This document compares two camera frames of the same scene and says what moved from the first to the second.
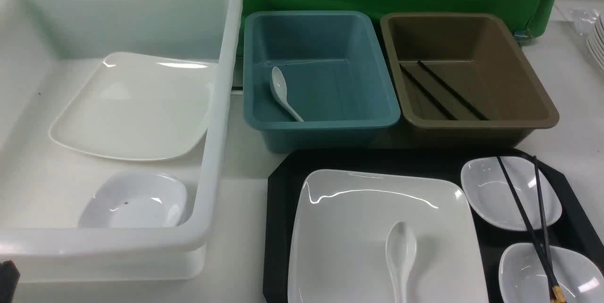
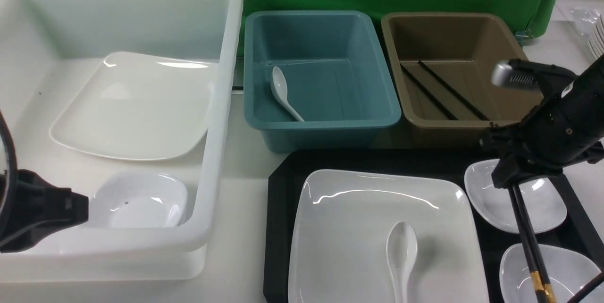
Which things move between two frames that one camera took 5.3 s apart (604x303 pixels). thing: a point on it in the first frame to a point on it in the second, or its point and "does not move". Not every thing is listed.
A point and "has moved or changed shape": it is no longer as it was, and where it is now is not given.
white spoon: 278,87 does not move
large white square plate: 339,253 does not move
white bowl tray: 489,190 does not move
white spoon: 400,248 does not move
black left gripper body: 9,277 to 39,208
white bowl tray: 522,278 has moved or changed shape
